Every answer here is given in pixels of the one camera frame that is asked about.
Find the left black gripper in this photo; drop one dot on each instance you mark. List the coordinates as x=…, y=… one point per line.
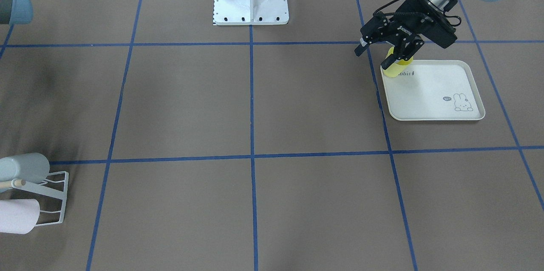
x=409, y=19

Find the yellow plastic cup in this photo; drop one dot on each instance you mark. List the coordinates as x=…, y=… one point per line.
x=397, y=67

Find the grey plastic cup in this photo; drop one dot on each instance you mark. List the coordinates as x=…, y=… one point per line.
x=31, y=167

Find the pink plastic cup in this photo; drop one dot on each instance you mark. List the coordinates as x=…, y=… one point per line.
x=18, y=216

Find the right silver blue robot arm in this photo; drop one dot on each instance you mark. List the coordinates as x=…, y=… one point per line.
x=15, y=12

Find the cream plastic tray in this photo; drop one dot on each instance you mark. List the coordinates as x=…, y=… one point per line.
x=434, y=90

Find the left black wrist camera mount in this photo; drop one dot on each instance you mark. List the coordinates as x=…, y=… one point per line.
x=441, y=32

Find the white wire cup rack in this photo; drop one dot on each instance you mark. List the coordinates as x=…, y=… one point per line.
x=54, y=186

